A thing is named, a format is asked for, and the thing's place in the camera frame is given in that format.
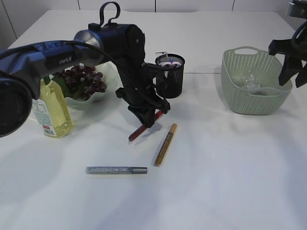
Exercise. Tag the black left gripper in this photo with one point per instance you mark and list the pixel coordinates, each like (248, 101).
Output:
(138, 93)

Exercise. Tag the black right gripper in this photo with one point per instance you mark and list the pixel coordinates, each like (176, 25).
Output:
(295, 51)

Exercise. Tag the red marker pen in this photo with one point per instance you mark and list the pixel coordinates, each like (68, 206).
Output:
(143, 128)

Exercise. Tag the clear plastic sheet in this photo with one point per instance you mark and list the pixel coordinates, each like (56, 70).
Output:
(246, 80)

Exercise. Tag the pink purple scissors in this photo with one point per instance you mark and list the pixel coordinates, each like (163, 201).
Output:
(164, 64)

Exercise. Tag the clear plastic ruler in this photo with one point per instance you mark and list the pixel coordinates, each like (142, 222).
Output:
(160, 55)

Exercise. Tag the purple grape bunch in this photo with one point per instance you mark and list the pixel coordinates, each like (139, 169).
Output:
(80, 82)

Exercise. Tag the yellow tea bottle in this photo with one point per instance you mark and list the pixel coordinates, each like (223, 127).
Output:
(51, 111)

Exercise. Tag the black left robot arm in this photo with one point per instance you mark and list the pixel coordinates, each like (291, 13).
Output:
(22, 68)

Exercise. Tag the black mesh pen holder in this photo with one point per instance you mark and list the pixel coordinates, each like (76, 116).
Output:
(174, 77)

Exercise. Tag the gold glitter pen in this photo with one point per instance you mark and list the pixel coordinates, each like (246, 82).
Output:
(164, 148)

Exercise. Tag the green wavy plastic plate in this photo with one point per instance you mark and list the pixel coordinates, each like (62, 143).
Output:
(111, 78)

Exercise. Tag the green woven plastic basket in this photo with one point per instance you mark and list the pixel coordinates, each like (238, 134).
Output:
(262, 101)

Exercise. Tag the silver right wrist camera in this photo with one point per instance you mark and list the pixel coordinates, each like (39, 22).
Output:
(297, 8)

